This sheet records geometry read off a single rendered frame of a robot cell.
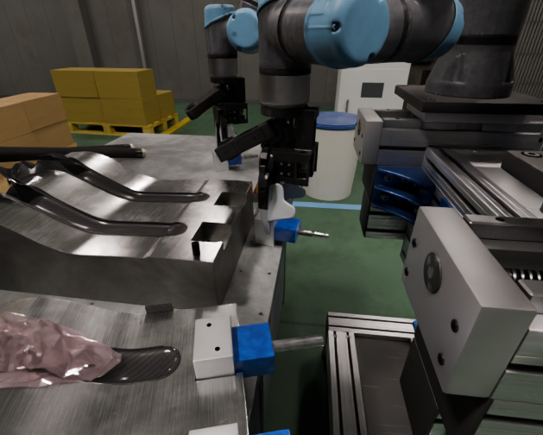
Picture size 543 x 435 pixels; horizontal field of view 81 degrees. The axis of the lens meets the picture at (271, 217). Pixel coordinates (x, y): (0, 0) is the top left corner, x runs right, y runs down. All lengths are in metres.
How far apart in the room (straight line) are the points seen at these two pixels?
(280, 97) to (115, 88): 4.20
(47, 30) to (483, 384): 8.10
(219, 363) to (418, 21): 0.42
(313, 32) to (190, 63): 6.46
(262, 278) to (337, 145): 1.94
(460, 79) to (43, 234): 0.73
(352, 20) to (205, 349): 0.34
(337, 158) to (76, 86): 3.57
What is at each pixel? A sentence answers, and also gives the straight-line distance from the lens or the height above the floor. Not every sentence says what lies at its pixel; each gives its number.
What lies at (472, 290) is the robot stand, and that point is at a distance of 0.25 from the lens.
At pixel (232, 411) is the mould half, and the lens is 0.32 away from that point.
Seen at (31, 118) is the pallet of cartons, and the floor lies 0.49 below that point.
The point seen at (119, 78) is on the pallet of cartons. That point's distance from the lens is 4.56.
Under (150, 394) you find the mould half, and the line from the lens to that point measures 0.35.
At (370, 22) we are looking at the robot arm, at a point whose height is 1.15.
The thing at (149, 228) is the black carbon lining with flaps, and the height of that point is 0.88.
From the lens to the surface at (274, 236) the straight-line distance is 0.58.
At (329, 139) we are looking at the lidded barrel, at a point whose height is 0.50.
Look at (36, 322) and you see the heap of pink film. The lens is 0.39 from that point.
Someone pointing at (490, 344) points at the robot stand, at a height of 0.96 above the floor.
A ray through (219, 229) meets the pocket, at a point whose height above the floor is 0.88.
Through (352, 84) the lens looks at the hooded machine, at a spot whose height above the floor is 0.74.
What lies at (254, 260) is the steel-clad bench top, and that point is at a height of 0.80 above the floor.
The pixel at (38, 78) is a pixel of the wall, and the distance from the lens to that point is 8.48.
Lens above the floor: 1.14
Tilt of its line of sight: 30 degrees down
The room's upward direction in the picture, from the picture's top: straight up
